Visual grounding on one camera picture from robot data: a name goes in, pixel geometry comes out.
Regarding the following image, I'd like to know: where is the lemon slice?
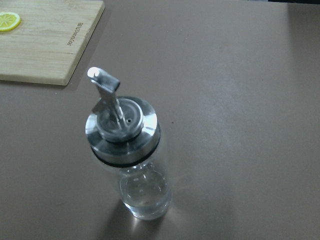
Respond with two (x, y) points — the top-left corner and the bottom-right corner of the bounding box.
(0, 11), (22, 32)

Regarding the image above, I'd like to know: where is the bamboo cutting board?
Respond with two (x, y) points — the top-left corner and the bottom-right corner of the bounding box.
(0, 0), (105, 86)

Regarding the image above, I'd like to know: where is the glass sauce bottle metal spout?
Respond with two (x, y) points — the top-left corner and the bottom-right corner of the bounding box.
(85, 67), (172, 221)

